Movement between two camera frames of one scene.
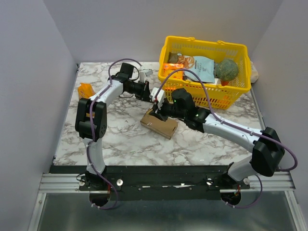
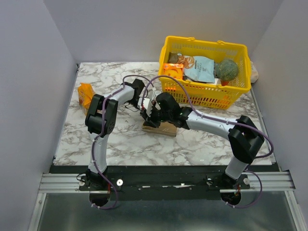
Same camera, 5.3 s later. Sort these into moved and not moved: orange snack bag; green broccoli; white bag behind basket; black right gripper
Moved: black right gripper
Not moved: green broccoli; white bag behind basket; orange snack bag
